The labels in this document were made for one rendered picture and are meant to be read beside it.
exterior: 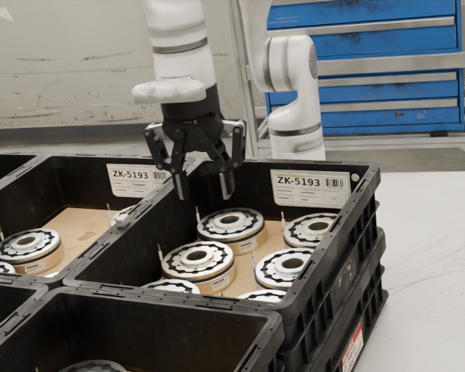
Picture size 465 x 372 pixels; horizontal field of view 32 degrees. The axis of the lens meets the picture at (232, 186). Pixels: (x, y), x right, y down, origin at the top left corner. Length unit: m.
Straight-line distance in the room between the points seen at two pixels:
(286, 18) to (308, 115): 1.62
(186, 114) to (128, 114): 3.29
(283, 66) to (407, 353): 0.50
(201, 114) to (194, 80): 0.06
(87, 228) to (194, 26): 0.51
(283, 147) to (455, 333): 0.42
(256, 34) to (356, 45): 1.63
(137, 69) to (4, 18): 0.77
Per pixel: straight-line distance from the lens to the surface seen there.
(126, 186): 1.38
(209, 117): 1.02
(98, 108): 4.34
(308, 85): 1.34
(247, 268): 1.15
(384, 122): 3.01
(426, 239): 1.46
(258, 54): 1.34
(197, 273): 1.10
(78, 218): 1.42
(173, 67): 0.99
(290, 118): 1.36
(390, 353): 1.18
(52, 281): 1.01
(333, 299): 1.02
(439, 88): 2.95
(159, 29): 0.98
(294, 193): 1.24
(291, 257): 1.09
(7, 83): 4.56
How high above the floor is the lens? 1.39
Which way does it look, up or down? 23 degrees down
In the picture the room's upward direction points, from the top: 9 degrees counter-clockwise
